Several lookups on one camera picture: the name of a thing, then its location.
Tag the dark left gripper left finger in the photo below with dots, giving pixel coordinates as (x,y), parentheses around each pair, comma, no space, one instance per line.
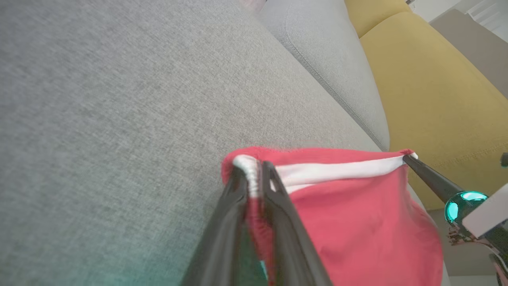
(222,246)

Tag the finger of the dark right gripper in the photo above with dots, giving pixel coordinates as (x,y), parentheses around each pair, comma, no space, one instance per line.
(432,180)

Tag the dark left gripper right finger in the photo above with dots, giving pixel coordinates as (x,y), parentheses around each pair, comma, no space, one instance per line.
(289,246)

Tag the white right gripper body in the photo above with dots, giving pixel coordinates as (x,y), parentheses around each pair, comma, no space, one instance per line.
(488,216)

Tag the red shorts with white trim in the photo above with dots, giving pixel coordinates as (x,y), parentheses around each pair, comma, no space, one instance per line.
(357,230)

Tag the yellow sofa cushion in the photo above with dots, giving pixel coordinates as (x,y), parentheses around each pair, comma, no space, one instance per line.
(436,99)

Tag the large grey sofa seat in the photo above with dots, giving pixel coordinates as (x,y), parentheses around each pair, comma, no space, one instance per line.
(99,119)

